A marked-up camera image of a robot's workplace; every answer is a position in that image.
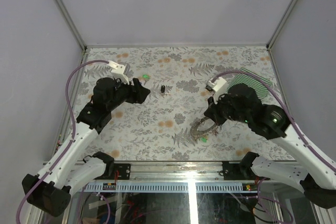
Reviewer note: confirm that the green key tag far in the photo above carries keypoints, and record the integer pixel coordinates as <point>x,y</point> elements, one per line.
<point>146,77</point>

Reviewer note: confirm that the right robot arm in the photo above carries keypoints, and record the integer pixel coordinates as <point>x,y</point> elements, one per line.
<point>315,177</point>

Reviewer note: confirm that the green striped cloth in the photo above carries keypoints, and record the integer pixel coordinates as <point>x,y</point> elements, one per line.
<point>261,91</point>

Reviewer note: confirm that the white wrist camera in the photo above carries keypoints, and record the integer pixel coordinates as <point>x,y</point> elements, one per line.
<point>217,88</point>
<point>119,71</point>

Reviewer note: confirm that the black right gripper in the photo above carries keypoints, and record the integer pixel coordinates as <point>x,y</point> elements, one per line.
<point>211,111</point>

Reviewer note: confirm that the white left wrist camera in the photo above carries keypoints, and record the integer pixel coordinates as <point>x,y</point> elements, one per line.
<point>119,71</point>

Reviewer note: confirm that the floral table mat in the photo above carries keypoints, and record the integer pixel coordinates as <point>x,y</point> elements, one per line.
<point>159,129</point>

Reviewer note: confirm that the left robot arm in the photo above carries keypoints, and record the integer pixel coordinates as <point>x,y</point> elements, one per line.
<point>54,185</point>

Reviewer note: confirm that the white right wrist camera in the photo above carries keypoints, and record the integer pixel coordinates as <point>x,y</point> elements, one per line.
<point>217,88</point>

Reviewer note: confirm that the aluminium front rail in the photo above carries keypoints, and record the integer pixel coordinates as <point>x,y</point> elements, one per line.
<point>173,176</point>

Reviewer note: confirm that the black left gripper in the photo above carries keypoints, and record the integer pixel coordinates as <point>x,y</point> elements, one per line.
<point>138,93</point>

